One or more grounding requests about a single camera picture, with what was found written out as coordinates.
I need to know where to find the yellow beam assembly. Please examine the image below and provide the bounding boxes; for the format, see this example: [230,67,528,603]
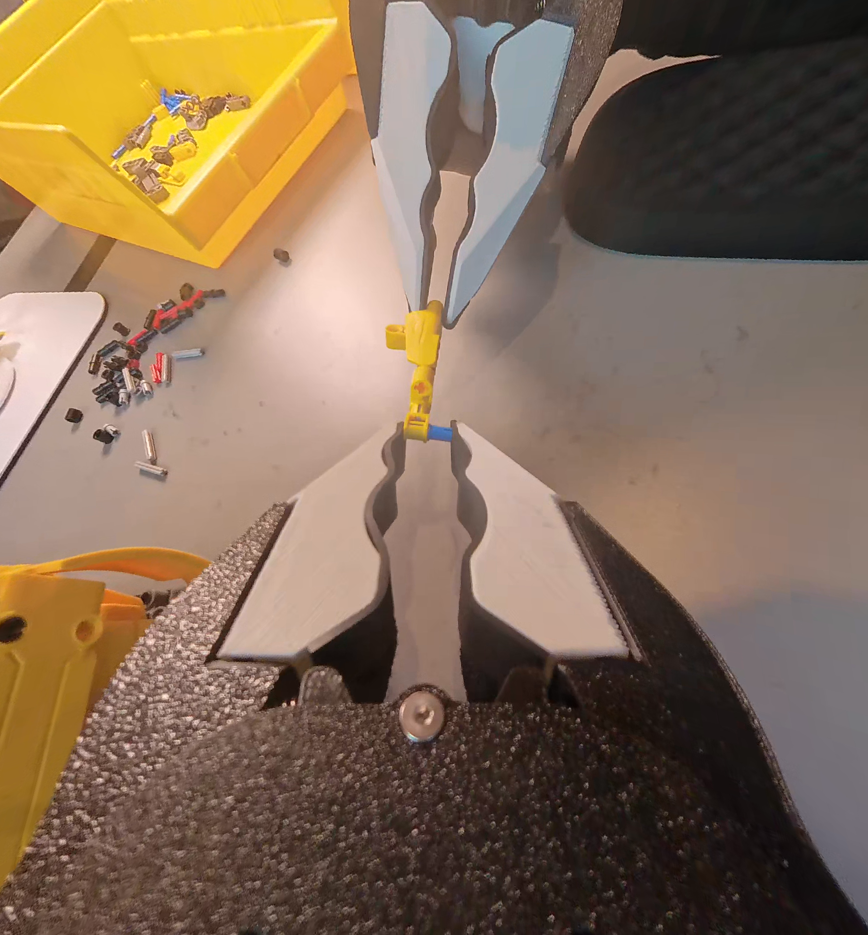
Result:
[383,301,448,413]

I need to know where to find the yellow tracked toy robot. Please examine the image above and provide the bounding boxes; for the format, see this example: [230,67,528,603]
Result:
[0,547,213,935]

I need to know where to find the pile of small building parts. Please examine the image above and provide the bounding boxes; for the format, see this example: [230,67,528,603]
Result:
[66,281,230,483]

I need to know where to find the yellow parts bin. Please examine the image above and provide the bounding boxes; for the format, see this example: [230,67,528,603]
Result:
[0,0,356,273]

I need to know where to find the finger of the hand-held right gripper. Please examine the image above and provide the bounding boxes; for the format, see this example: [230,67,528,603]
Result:
[444,15,576,327]
[369,0,457,319]

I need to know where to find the mixed plastic connector pieces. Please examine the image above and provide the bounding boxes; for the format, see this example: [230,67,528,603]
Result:
[110,88,254,206]

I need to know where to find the white stand base with leaflet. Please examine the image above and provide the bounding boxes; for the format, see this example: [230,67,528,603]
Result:
[0,291,108,536]

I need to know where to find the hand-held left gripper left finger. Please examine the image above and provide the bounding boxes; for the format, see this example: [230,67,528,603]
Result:
[212,424,407,673]

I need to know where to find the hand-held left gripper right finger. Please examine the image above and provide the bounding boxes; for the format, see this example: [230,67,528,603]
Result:
[453,423,635,666]

